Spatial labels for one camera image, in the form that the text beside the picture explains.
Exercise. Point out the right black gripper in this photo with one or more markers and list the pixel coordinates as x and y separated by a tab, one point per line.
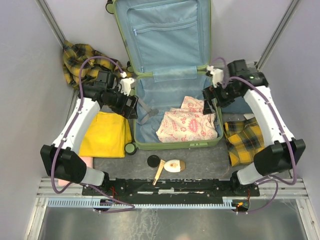
211	92

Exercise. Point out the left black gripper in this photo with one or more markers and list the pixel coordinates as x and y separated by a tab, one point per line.
130	112

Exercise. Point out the cream pink-print cloth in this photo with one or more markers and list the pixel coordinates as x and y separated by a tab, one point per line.
187	123

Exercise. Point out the blue-grey garment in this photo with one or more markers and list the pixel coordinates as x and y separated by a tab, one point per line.
239	106

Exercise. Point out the yellow garment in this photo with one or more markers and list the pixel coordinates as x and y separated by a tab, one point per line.
106	136

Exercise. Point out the yellow plaid shirt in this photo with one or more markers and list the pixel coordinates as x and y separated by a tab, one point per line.
85	62
244	139

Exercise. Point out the pink fluffy cloth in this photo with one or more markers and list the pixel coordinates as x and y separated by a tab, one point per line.
88	160

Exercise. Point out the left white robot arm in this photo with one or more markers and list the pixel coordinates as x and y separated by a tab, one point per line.
61	159

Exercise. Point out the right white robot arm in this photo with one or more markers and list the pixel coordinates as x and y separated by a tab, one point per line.
282	151

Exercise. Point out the white paper tag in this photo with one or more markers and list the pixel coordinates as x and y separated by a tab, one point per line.
248	116

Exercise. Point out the black round compact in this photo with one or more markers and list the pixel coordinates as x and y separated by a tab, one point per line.
153	161

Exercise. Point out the gold cosmetic tube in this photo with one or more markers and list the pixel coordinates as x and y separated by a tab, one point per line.
159	171

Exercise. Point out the white sunscreen bottle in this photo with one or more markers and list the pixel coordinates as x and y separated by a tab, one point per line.
174	166

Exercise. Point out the green suitcase blue lining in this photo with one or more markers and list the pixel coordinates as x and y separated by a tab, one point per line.
168	43

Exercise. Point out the crumpled yellow plaid shirt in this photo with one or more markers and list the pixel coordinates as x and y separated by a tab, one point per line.
85	62

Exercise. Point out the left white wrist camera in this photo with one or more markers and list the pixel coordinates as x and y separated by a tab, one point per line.
126	83

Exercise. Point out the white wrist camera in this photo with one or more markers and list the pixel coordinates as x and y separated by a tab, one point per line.
126	83
216	75

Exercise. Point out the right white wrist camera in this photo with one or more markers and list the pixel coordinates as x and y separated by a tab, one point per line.
216	75

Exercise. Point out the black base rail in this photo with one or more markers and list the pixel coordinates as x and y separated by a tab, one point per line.
177	191

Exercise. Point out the right aluminium corner post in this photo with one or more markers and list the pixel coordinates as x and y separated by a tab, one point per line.
290	11

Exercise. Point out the aluminium corner post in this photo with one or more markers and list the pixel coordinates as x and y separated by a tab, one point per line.
48	14
290	11

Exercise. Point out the left aluminium corner post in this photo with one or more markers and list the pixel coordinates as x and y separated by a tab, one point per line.
48	14

